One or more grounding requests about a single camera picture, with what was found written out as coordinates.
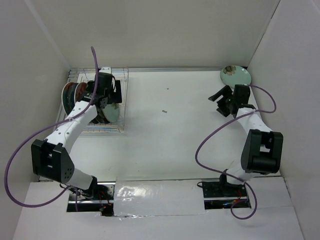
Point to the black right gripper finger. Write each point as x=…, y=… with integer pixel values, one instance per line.
x=226, y=91
x=224, y=106

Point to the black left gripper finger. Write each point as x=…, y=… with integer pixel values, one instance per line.
x=118, y=92
x=89, y=90

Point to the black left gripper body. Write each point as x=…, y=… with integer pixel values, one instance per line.
x=109, y=93

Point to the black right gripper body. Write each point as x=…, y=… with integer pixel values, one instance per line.
x=227, y=102

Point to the red teal flower plate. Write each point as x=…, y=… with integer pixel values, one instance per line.
x=79, y=90
x=64, y=92

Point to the light green flower plate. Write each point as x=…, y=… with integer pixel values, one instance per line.
x=111, y=112
x=232, y=75

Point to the dark blue plate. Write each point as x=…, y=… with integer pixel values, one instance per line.
x=71, y=98
x=65, y=105

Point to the brown rimmed cream plate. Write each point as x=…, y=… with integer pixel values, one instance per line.
x=101, y=117
x=97, y=120

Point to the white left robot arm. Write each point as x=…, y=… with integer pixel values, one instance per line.
x=51, y=156

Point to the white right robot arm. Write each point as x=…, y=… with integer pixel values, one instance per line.
x=262, y=151

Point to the white taped cover panel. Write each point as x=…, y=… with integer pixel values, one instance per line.
x=158, y=198

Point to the chrome wire dish rack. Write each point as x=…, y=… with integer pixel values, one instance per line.
x=88, y=74

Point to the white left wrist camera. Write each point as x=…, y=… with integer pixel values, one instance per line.
x=106, y=69

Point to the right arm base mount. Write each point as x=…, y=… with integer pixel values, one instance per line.
x=219, y=194

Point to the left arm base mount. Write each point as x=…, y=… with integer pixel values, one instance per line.
x=101, y=202

